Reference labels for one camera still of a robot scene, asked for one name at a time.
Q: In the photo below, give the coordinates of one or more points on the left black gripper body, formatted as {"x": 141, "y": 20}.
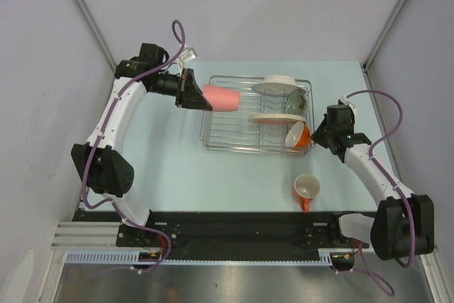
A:
{"x": 180, "y": 99}

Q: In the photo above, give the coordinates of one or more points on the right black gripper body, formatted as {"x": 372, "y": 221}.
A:
{"x": 323, "y": 133}

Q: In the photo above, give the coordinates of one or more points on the coral pink cup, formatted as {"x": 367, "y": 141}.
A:
{"x": 221, "y": 99}

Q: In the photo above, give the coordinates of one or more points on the white bowl orange outside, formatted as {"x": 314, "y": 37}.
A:
{"x": 298, "y": 136}

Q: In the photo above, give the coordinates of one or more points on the green ceramic bowl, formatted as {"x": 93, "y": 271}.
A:
{"x": 296, "y": 103}

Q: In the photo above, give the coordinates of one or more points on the metal wire dish rack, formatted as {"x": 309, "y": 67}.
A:
{"x": 233, "y": 131}

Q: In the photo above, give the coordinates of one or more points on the orange mug white inside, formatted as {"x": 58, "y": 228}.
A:
{"x": 304, "y": 189}

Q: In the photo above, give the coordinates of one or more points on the pink beige leaf plate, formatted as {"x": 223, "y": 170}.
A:
{"x": 275, "y": 119}

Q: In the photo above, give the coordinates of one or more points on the white scalloped plate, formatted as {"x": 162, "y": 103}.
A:
{"x": 277, "y": 86}

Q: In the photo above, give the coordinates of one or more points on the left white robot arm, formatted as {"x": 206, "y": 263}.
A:
{"x": 100, "y": 162}

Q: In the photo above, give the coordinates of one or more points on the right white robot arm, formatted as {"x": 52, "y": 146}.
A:
{"x": 403, "y": 225}

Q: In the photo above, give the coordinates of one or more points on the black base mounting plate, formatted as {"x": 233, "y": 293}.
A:
{"x": 250, "y": 236}

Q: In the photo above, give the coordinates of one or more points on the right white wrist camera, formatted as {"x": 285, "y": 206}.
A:
{"x": 345, "y": 101}

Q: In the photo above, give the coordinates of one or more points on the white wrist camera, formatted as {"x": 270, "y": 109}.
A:
{"x": 345, "y": 101}
{"x": 186, "y": 56}

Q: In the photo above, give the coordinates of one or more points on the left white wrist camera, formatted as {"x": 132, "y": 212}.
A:
{"x": 186, "y": 56}

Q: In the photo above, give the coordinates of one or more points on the right aluminium frame post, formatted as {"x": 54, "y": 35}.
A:
{"x": 387, "y": 28}

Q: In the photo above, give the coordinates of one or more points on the aluminium frame post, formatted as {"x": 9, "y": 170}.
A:
{"x": 95, "y": 32}
{"x": 387, "y": 28}

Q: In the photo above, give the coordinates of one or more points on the left aluminium frame post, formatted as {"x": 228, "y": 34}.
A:
{"x": 95, "y": 32}

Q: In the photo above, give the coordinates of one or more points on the white slotted cable duct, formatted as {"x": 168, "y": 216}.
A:
{"x": 138, "y": 258}

